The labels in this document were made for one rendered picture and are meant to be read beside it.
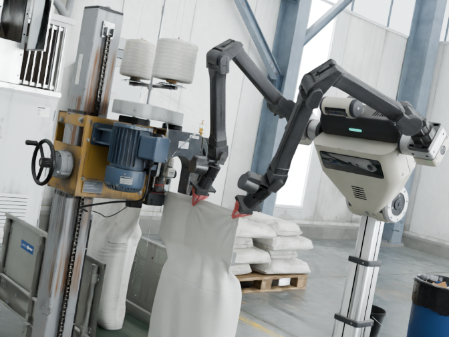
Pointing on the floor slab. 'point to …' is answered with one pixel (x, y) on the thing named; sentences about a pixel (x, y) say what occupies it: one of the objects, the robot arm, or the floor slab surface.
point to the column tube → (91, 56)
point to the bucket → (377, 313)
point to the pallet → (298, 280)
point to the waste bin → (429, 307)
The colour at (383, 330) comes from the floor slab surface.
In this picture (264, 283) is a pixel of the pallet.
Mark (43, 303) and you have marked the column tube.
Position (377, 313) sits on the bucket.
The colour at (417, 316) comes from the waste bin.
